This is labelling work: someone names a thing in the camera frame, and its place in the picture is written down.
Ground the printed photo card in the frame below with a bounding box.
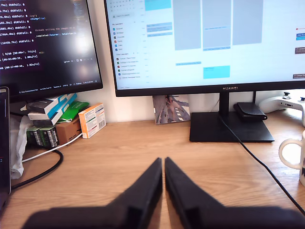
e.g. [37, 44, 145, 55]
[152, 94, 191, 125]

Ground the orange white medicine box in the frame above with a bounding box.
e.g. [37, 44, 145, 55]
[78, 103, 107, 139]

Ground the brown cardboard box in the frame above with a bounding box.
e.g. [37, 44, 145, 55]
[55, 116, 83, 146]

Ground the green plastic packet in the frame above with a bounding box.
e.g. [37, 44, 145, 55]
[57, 100, 90, 124]

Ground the black stitched leather case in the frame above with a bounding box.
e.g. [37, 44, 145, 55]
[233, 102, 268, 123]

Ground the black Huawei monitor with stand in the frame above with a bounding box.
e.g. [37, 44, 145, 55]
[104, 0, 305, 143]

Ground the green black small box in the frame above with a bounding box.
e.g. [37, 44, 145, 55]
[39, 125, 60, 150]
[26, 126, 41, 147]

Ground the white game controller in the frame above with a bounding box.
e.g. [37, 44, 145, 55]
[258, 92, 305, 127]

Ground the white blue box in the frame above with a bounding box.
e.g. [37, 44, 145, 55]
[20, 93, 78, 115]
[27, 104, 79, 126]

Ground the white ceramic mug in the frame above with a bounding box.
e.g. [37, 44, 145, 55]
[278, 130, 305, 187]

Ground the white plastic bag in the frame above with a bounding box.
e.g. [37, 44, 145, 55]
[10, 115, 33, 180]

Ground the black device with screen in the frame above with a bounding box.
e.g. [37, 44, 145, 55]
[0, 86, 12, 210]

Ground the dark-screen computer monitor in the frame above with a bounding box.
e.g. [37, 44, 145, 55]
[0, 0, 103, 117]

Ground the thick black cable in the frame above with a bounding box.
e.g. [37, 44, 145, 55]
[10, 147, 64, 190]

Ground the thin black cable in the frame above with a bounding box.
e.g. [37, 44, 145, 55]
[219, 114, 305, 217]

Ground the white cable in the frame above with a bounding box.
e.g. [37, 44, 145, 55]
[21, 132, 83, 163]

